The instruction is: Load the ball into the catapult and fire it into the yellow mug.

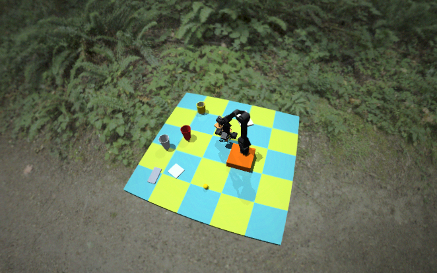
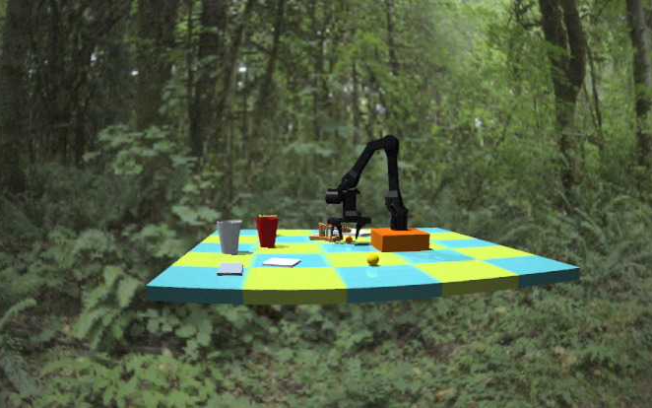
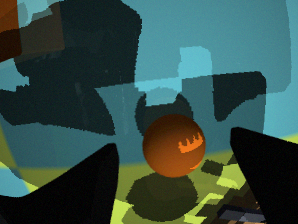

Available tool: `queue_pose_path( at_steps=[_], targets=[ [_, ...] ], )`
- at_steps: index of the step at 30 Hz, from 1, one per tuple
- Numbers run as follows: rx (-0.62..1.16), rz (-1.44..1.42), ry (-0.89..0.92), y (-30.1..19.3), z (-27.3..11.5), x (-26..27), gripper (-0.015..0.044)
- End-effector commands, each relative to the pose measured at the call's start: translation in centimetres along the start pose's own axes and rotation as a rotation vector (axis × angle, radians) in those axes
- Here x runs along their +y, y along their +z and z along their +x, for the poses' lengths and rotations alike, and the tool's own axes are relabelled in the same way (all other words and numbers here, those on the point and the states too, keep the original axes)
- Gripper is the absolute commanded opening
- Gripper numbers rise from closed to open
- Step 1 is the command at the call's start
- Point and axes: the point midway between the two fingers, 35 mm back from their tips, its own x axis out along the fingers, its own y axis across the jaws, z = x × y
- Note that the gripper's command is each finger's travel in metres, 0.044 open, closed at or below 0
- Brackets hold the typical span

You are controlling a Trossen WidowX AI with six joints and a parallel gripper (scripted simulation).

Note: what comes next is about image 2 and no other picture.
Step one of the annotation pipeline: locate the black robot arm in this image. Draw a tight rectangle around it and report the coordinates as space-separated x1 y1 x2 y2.
325 135 408 232

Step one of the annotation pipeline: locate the white flat square plate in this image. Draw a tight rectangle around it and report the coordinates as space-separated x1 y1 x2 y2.
262 258 300 268

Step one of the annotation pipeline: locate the grey cup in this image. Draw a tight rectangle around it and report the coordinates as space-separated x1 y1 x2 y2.
217 220 241 254

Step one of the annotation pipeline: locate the red cup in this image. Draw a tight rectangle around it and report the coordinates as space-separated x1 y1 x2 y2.
255 217 279 247

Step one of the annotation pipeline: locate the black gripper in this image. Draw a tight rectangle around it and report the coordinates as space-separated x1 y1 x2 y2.
327 204 371 240

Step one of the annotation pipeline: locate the yellow ball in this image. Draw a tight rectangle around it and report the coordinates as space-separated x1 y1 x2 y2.
366 253 379 266

